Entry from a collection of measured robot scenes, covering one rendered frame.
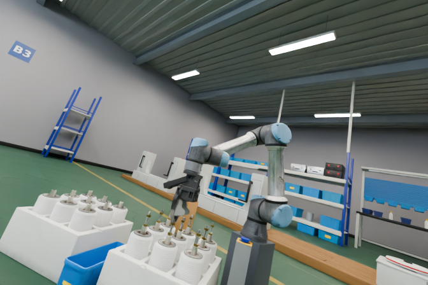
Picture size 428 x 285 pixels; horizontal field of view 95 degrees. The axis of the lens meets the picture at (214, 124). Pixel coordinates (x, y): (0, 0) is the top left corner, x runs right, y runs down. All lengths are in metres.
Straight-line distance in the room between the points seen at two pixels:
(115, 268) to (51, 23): 7.01
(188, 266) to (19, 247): 0.76
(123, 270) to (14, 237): 0.57
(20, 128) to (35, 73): 1.47
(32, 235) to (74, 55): 6.42
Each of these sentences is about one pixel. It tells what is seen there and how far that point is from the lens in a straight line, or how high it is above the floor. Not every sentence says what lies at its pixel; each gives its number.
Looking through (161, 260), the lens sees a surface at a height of 0.21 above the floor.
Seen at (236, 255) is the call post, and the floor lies 0.26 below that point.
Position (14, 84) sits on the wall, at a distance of 7.01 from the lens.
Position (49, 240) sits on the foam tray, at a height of 0.12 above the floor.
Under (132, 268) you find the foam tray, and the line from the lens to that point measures 0.94.
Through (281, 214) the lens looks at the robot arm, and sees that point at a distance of 1.11.
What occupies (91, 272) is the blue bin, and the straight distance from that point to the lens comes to 1.04.
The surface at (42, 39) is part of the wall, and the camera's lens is 7.33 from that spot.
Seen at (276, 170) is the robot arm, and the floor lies 0.67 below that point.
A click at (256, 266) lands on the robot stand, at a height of 0.20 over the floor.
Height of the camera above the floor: 0.54
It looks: 16 degrees up
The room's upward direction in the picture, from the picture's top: 16 degrees clockwise
